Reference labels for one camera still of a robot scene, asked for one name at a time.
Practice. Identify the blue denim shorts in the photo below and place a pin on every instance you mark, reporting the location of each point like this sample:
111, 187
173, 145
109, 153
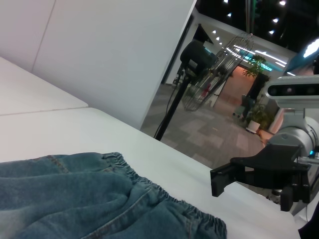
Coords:
99, 199

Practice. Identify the plant in white pot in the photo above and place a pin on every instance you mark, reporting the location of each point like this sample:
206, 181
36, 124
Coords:
253, 124

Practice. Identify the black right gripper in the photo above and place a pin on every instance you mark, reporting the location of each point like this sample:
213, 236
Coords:
274, 164

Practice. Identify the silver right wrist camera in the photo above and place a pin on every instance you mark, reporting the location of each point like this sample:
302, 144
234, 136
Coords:
286, 89

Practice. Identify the teal green bin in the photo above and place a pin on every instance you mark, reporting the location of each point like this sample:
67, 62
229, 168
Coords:
248, 102

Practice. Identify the plant in tall black planter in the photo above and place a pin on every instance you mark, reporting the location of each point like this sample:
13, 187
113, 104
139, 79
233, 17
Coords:
260, 82

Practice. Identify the silver metal pole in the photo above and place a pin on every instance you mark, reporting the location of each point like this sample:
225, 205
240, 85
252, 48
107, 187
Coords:
249, 15

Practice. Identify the black standing fan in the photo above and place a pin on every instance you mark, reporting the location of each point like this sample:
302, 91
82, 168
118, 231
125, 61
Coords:
197, 53

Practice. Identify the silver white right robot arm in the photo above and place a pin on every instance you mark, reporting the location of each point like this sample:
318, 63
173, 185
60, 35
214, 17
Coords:
299, 135

